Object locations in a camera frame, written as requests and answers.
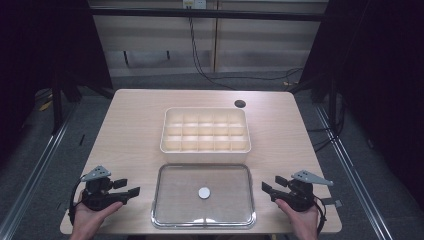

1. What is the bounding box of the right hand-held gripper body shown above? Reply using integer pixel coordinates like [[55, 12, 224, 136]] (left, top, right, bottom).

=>
[[274, 169, 335, 213]]

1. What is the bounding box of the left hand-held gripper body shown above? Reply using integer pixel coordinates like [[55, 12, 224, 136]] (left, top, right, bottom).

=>
[[81, 165, 130, 212]]

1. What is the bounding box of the person's right hand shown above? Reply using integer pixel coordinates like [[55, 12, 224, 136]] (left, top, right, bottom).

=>
[[274, 199, 320, 240]]

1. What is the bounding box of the person's left hand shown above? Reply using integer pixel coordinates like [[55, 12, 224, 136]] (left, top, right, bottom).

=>
[[70, 191, 124, 240]]

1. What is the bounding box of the grey flat tab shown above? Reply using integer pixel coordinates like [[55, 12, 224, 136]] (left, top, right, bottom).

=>
[[321, 198, 343, 208]]

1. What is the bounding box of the clear lid with white knob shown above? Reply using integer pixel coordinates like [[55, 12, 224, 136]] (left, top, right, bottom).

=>
[[150, 163, 257, 230]]

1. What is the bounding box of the white compartment storage box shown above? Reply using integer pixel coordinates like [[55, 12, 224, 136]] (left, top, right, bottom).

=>
[[159, 106, 252, 164]]

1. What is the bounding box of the black metal stand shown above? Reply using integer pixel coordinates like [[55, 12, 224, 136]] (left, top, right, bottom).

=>
[[50, 69, 65, 135]]

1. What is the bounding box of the yellow floor marker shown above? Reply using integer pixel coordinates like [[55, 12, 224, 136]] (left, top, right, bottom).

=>
[[38, 99, 54, 112]]

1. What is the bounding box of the black curtain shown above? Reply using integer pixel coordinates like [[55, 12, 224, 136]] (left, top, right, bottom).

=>
[[288, 0, 424, 211], [0, 0, 114, 164]]

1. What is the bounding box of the black horizontal bar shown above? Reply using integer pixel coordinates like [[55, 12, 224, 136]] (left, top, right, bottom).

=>
[[89, 7, 326, 23]]

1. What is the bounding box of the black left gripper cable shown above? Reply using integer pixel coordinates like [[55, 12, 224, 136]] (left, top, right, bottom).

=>
[[67, 179, 85, 226]]

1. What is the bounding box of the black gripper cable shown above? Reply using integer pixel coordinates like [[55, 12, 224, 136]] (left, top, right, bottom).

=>
[[313, 195, 328, 236], [67, 179, 85, 226]]

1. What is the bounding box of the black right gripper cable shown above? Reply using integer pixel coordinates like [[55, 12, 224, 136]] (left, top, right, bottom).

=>
[[313, 195, 328, 236]]

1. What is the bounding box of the metal floor rail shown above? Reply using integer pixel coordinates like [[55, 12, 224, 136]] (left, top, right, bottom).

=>
[[0, 108, 75, 240], [313, 103, 399, 240]]

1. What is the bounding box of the bundle of black floor cables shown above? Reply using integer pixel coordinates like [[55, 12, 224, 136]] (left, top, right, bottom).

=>
[[305, 104, 347, 154]]

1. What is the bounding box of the black floor cable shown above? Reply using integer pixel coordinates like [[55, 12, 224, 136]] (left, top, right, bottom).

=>
[[206, 67, 305, 84]]

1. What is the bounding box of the black hanging wall cable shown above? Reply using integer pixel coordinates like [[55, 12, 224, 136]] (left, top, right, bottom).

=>
[[187, 16, 238, 91]]

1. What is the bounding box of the white wall power outlet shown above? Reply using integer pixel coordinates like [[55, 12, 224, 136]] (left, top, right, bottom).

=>
[[181, 0, 208, 10]]

